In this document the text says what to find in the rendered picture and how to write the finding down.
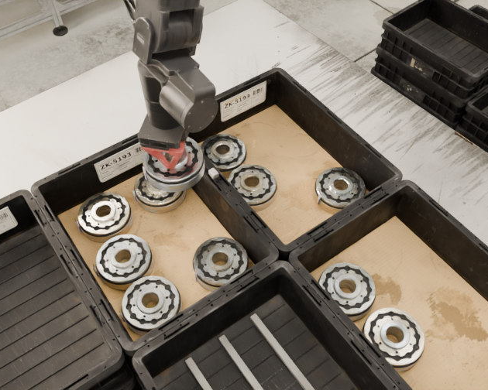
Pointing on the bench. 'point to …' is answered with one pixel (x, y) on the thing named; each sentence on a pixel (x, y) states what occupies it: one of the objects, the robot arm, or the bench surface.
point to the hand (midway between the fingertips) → (173, 153)
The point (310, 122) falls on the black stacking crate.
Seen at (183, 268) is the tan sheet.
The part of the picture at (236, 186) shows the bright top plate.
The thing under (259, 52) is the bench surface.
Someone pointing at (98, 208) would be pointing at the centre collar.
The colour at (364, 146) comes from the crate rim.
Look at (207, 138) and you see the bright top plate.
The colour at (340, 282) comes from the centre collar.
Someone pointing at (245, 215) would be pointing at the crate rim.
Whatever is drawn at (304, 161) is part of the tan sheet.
